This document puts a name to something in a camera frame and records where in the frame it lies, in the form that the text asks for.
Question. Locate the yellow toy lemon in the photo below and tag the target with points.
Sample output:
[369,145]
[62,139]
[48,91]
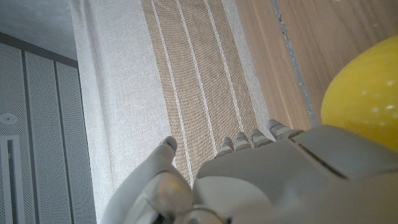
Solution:
[367,96]

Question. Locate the dark perforated door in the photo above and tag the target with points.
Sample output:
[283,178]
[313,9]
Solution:
[40,124]

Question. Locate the grey tape outline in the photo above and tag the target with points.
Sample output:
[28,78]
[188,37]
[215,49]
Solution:
[293,62]

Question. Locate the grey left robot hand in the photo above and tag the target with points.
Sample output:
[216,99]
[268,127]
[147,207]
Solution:
[280,180]

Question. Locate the beige striped backdrop cloth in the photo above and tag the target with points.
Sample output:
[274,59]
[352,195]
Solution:
[140,77]

